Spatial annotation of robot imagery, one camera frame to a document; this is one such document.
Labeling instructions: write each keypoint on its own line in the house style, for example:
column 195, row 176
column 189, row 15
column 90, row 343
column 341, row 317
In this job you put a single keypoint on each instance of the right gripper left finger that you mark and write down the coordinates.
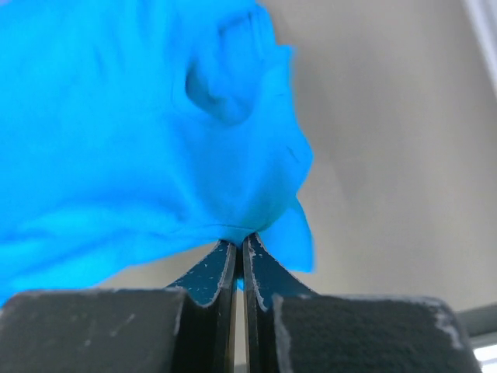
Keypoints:
column 185, row 327

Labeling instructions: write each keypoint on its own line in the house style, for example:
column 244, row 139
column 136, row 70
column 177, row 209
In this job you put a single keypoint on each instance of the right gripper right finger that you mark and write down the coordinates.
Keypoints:
column 290, row 328

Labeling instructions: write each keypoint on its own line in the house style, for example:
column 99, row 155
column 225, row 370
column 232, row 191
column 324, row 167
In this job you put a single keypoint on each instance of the bright blue t-shirt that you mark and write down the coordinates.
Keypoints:
column 134, row 130

